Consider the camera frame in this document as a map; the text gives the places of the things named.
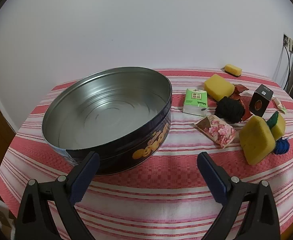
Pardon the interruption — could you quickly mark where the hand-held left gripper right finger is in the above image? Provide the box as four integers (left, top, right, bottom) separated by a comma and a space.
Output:
197, 152, 281, 240

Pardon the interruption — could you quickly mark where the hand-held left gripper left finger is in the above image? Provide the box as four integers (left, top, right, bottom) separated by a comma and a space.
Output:
16, 151, 100, 240

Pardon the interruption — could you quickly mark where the round metal cookie tin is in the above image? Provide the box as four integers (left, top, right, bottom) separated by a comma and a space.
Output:
41, 66, 172, 175

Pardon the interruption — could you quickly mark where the green white tissue pack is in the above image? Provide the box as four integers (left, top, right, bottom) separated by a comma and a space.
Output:
182, 88, 208, 117

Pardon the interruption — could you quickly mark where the yellow sponge with green back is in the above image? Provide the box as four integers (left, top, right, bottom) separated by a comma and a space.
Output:
204, 74, 236, 102
266, 111, 286, 140

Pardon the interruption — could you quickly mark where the pink floral packet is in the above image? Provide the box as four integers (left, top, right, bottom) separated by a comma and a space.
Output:
194, 114, 237, 148

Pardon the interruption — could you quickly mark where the plain yellow sponge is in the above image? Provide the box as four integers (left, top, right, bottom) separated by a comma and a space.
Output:
239, 116, 277, 165

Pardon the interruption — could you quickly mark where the red white striped tablecloth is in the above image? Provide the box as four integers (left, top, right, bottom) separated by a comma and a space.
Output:
0, 67, 293, 240

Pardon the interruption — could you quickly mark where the black yarn ball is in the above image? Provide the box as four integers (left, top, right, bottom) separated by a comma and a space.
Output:
215, 96, 245, 124

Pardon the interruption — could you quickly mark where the red-brown snack packet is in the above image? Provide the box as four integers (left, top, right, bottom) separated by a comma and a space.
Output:
238, 97, 254, 123

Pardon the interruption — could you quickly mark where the blue yarn ball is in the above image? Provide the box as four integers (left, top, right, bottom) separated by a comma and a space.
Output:
273, 137, 290, 155

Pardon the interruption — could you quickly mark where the small black box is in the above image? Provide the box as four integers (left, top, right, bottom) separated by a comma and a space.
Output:
249, 84, 274, 118

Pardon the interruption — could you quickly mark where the cardboard box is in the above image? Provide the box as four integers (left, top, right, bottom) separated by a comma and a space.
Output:
0, 205, 17, 240

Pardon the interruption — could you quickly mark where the small white candy wrapper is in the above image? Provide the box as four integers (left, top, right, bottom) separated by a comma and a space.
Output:
272, 97, 287, 113

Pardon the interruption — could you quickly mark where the yellow sponge with black base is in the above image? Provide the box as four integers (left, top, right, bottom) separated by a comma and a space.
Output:
224, 64, 242, 77

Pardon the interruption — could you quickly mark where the black cable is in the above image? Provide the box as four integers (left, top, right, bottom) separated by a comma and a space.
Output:
284, 45, 293, 90

